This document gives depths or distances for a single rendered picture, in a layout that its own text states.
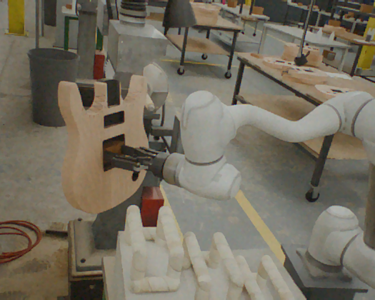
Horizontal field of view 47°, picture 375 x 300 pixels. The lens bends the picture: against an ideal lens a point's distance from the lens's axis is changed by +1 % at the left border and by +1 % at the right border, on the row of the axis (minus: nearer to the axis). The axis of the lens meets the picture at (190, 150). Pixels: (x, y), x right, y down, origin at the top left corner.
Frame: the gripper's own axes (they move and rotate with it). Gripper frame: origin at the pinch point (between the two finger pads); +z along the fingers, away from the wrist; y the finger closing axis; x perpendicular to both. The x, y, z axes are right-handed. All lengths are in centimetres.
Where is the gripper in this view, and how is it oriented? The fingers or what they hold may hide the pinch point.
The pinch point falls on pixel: (114, 152)
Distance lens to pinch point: 132.6
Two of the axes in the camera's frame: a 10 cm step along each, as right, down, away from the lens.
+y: 5.3, -2.6, 8.1
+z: -8.5, -2.1, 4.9
